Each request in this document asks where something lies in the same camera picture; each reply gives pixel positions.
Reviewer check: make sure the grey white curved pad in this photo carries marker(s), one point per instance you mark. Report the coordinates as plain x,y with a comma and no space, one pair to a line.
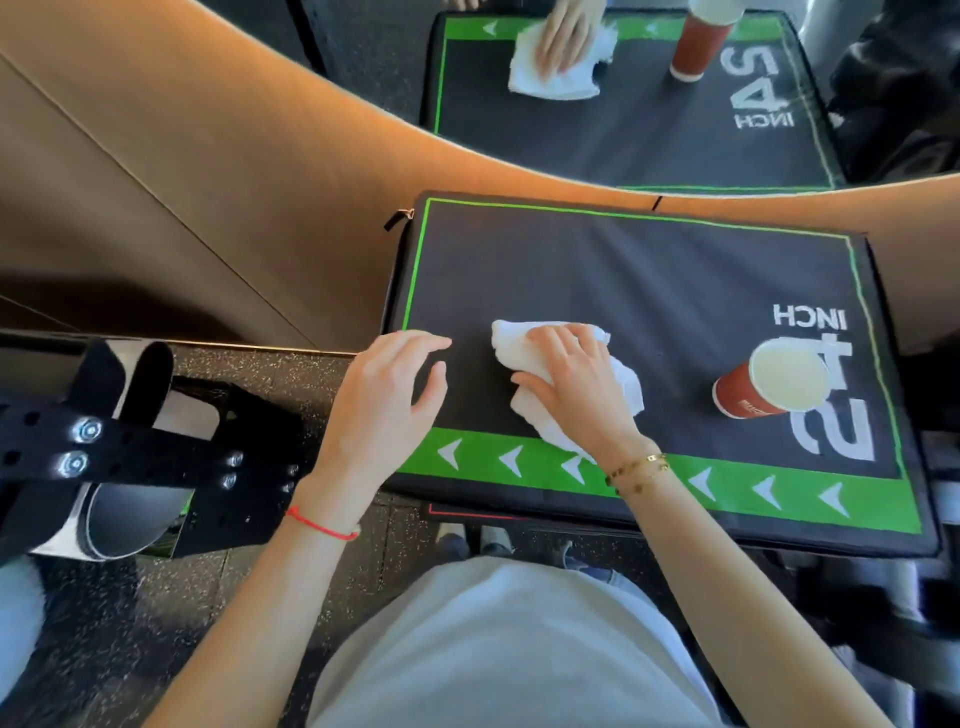
127,517

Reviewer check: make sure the black green plyo box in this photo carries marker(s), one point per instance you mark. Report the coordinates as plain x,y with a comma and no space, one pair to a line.
660,300

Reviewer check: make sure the person's left thumb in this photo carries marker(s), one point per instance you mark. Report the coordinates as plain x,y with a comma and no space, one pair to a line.
433,394

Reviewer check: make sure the person's right thumb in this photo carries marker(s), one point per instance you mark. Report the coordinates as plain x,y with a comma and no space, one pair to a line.
531,384

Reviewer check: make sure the person's right middle finger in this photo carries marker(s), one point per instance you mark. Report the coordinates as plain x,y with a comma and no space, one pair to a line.
579,337

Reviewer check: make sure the grey shoe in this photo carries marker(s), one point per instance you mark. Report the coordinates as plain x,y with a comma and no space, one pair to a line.
451,541
496,541

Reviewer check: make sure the black box with red trim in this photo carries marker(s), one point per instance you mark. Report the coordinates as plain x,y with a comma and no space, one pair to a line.
465,513

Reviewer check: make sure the black perforated panel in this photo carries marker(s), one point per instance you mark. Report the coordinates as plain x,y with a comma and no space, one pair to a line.
255,465

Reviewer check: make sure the person's right forearm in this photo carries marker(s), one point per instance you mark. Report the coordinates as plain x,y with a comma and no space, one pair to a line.
735,600

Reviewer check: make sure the person's right hand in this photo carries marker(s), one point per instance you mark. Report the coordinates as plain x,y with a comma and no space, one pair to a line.
585,405

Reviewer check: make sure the red paper cup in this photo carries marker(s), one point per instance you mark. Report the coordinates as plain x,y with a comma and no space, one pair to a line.
739,397

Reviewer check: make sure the light blue fabric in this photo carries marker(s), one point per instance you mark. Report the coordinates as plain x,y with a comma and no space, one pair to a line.
19,622

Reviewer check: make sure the person's left hand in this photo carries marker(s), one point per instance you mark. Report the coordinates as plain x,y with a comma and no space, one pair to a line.
367,427

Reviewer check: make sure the white cloth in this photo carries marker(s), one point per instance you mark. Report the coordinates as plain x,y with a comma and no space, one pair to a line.
517,345

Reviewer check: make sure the person's left forearm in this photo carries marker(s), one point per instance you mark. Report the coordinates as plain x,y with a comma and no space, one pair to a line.
255,615

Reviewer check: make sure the black zipper pull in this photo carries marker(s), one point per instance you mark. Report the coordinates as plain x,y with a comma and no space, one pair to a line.
399,219

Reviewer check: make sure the white shirt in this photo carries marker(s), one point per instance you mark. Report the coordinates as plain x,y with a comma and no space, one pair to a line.
510,652

